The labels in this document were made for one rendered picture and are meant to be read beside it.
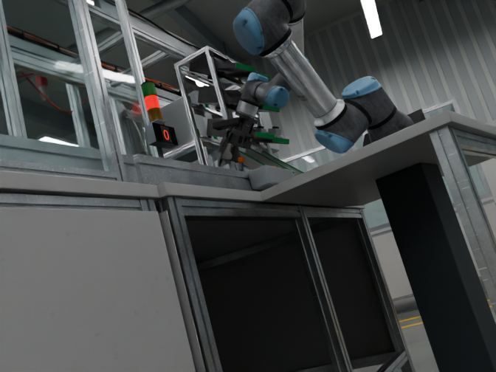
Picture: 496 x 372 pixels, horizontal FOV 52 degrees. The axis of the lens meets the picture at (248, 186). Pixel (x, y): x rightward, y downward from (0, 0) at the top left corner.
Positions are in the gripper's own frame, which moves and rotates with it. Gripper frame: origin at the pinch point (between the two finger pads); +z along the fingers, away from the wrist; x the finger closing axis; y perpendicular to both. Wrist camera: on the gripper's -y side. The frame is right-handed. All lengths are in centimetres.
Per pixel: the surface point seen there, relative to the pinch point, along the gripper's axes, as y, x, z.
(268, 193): 37.4, -31.4, -1.7
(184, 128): -100, 106, 4
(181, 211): 37, -71, 4
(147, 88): -27.9, -20.9, -16.3
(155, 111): -21.3, -20.5, -10.0
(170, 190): 35, -74, 0
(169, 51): -103, 71, -38
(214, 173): 22.7, -39.2, -1.6
